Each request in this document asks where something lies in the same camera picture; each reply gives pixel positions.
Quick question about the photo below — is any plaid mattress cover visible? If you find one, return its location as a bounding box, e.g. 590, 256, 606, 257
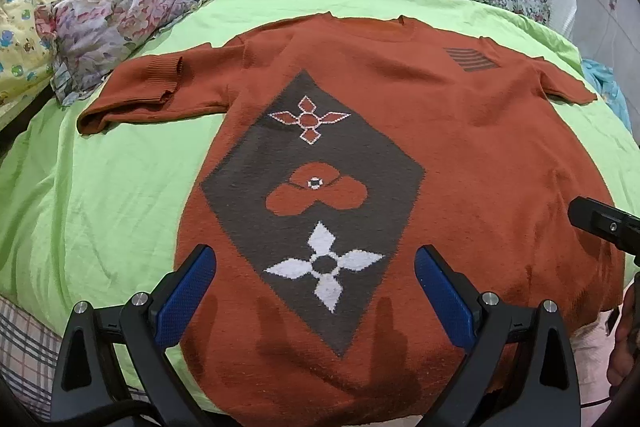
0, 297, 62, 421

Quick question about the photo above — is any rust orange knit sweater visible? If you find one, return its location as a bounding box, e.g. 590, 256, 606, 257
77, 14, 624, 426

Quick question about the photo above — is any pink purple floral cloth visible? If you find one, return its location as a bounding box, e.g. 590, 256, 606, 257
35, 0, 212, 106

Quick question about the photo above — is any teal patterned cloth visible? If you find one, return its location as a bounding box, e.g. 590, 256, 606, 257
582, 58, 632, 132

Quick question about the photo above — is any person right hand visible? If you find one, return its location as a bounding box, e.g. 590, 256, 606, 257
606, 284, 634, 387

